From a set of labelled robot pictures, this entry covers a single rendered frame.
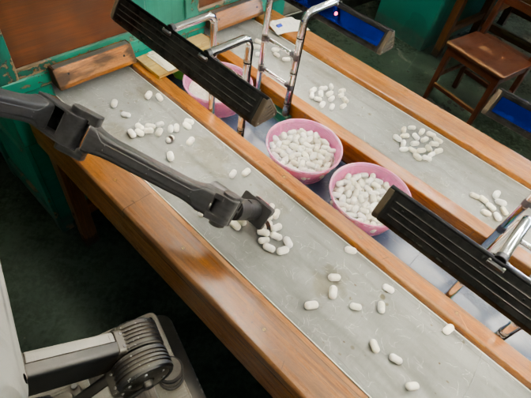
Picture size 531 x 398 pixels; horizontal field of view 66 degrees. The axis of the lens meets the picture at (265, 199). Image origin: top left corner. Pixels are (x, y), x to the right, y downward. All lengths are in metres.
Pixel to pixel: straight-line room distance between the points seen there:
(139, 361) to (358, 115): 1.16
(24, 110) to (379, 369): 0.97
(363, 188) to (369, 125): 0.32
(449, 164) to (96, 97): 1.28
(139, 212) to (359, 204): 0.67
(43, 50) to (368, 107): 1.17
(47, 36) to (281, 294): 1.09
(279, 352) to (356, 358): 0.19
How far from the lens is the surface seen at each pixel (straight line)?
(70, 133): 1.00
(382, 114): 1.70
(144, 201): 1.22
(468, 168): 1.64
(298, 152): 1.44
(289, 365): 1.00
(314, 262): 1.16
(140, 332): 1.00
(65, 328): 1.92
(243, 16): 1.98
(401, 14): 3.93
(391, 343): 1.12
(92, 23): 1.62
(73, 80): 1.59
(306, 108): 1.57
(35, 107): 1.00
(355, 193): 1.35
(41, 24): 1.55
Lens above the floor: 1.71
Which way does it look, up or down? 50 degrees down
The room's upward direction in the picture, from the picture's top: 11 degrees clockwise
